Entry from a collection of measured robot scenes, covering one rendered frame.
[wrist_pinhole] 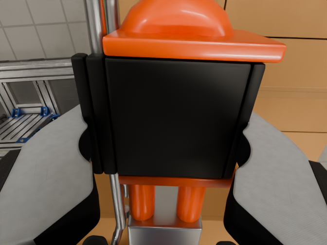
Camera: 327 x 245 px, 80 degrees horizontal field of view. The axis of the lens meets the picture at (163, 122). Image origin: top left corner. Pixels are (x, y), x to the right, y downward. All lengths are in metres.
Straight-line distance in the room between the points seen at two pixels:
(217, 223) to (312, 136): 0.81
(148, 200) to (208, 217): 0.30
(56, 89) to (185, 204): 1.24
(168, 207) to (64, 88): 1.19
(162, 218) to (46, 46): 1.43
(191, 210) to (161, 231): 0.03
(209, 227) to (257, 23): 0.67
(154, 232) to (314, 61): 0.89
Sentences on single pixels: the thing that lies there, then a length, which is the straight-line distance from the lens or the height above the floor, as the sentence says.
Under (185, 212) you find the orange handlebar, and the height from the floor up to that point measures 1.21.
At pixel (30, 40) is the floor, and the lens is 1.57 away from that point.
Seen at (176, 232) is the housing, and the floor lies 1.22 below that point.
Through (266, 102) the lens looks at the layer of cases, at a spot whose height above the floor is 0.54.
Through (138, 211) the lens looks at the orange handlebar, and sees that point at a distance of 0.17.
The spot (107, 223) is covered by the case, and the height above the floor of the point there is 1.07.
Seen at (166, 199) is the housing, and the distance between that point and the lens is 0.19.
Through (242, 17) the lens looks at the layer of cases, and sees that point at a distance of 0.81.
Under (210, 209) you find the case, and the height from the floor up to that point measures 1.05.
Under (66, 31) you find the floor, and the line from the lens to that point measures 1.45.
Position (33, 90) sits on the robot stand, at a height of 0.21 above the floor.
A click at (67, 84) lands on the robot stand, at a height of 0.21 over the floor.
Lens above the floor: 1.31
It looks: 59 degrees down
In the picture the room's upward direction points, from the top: 179 degrees counter-clockwise
